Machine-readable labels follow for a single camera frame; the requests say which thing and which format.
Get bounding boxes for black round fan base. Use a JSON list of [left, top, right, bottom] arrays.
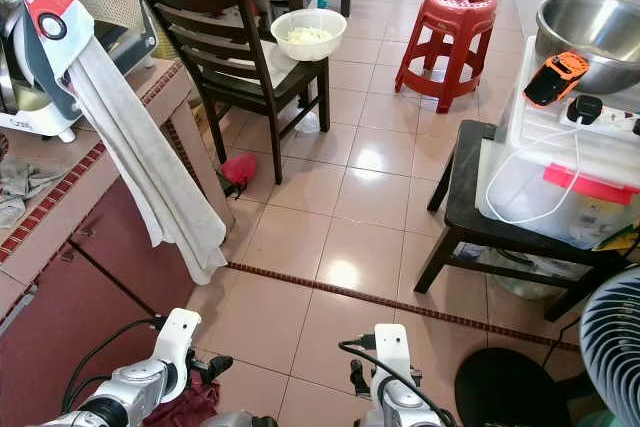
[[454, 347, 573, 427]]

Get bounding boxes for maroon cabinet front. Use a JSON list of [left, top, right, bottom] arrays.
[[0, 179, 211, 427]]

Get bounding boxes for small red plastic item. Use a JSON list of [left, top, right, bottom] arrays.
[[218, 152, 259, 198]]

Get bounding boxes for dark wooden low stool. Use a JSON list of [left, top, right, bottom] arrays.
[[413, 119, 640, 323]]

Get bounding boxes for white hanging towel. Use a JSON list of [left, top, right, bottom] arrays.
[[68, 37, 229, 286]]

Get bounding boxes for clear plastic storage box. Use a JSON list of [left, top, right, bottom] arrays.
[[473, 35, 640, 251]]

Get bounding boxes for grey fan grille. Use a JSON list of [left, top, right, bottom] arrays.
[[578, 267, 640, 427]]

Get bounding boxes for grey crumpled rag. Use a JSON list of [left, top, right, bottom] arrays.
[[0, 160, 43, 228]]

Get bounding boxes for white dish dryer appliance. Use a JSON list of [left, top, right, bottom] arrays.
[[0, 0, 159, 143]]

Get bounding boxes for pink storage box latch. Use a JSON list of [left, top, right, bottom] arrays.
[[542, 162, 639, 206]]

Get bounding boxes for white plastic bowl with food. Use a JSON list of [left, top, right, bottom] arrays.
[[270, 8, 349, 63]]

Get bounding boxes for black power adapter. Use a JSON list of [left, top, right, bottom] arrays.
[[565, 94, 604, 126]]

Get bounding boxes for orange black handheld device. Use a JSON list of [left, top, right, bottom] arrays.
[[522, 50, 591, 108]]

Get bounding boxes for round steel tray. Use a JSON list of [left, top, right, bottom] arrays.
[[0, 0, 29, 113]]

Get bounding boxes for large steel mixing bowl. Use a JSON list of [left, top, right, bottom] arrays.
[[534, 0, 640, 96]]

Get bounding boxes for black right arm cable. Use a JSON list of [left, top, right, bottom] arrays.
[[338, 337, 466, 427]]

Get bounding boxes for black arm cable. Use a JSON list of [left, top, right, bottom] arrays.
[[60, 317, 169, 416], [338, 337, 466, 427]]

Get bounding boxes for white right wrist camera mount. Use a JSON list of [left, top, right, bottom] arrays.
[[370, 323, 417, 390]]

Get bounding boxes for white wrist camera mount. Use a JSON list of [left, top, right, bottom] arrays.
[[370, 323, 417, 390], [153, 308, 204, 388]]

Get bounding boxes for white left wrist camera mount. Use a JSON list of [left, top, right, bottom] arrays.
[[153, 308, 204, 388]]

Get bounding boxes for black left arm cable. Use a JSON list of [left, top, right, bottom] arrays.
[[60, 317, 169, 416]]

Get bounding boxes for thin white cable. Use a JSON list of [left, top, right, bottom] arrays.
[[484, 125, 583, 226]]

